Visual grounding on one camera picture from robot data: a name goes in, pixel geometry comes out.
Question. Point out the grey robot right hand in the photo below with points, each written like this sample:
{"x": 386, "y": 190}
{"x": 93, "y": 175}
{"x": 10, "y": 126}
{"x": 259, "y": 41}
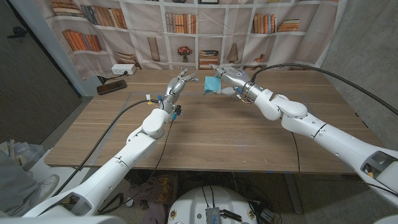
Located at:
{"x": 236, "y": 79}

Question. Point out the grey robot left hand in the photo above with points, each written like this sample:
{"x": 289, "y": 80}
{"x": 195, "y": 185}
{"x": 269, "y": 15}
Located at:
{"x": 174, "y": 90}

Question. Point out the small blue cloth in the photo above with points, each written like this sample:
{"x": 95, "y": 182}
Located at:
{"x": 212, "y": 84}

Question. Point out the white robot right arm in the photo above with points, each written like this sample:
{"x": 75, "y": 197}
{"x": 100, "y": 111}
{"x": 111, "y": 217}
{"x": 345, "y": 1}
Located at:
{"x": 342, "y": 143}

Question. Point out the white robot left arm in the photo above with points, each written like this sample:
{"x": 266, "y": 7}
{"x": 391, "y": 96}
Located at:
{"x": 118, "y": 169}

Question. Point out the black TV remote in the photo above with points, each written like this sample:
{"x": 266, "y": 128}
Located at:
{"x": 111, "y": 87}

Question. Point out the white power strip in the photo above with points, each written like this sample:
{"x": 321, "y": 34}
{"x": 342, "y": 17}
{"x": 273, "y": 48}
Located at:
{"x": 123, "y": 69}

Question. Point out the printed bookshelf backdrop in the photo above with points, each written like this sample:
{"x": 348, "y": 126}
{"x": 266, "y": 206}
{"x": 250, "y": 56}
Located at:
{"x": 155, "y": 34}

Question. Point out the brown cloth on floor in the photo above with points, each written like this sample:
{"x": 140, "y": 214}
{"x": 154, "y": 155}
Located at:
{"x": 155, "y": 194}

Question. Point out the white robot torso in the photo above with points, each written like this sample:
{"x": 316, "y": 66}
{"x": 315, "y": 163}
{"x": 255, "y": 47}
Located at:
{"x": 192, "y": 205}

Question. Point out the grey table leg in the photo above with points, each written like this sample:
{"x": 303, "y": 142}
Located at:
{"x": 292, "y": 193}

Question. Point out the grey finned electronics box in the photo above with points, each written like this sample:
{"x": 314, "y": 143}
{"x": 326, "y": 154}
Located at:
{"x": 213, "y": 216}

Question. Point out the dark wooden door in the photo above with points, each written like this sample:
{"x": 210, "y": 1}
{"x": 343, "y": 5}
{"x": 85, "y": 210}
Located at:
{"x": 28, "y": 87}

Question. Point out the white shoe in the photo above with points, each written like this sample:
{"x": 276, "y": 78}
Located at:
{"x": 48, "y": 185}

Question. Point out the clear plastic container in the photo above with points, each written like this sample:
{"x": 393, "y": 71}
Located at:
{"x": 25, "y": 152}

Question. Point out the person in grey clothing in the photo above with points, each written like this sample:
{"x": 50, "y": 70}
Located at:
{"x": 15, "y": 186}

